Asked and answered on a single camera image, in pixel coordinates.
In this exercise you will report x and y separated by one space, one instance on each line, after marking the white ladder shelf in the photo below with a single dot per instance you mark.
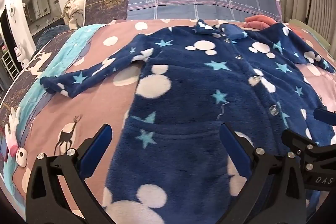
9 65

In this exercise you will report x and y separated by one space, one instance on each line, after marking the wall mirror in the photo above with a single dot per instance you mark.
36 9

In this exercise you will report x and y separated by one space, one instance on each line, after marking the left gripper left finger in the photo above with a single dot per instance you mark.
45 200

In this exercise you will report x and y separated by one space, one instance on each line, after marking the beige crumpled clothes pile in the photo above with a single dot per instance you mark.
73 13

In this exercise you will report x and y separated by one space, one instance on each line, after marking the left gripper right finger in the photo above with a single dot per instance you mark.
274 191

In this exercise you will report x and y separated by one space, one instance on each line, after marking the green pillow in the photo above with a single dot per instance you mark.
322 41

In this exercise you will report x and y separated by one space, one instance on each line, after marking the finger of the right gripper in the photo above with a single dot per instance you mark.
325 116
317 164

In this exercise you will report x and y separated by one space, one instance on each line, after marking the coral folded garment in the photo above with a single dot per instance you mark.
258 22

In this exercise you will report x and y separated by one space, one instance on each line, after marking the navy star fleece pajama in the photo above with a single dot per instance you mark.
170 165

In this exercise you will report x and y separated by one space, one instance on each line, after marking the white cat figurine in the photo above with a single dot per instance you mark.
21 56

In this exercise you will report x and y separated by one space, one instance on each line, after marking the pink polka dot bedspread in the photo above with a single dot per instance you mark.
57 123

